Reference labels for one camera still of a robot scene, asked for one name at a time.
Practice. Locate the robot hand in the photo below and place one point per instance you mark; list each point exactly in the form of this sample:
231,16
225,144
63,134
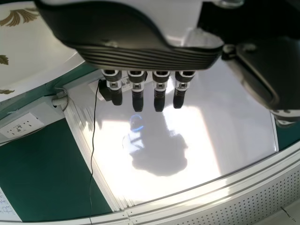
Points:
140,35

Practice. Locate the plate with brown leaf pattern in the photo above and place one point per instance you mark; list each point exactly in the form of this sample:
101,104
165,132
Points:
23,47

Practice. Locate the white socket strip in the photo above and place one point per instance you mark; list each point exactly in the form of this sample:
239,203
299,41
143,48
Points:
21,127
126,84

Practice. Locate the black charger adapter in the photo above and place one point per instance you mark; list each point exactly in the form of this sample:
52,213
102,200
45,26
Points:
104,92

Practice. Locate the handwritten paper note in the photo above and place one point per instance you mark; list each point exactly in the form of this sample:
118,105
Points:
8,206

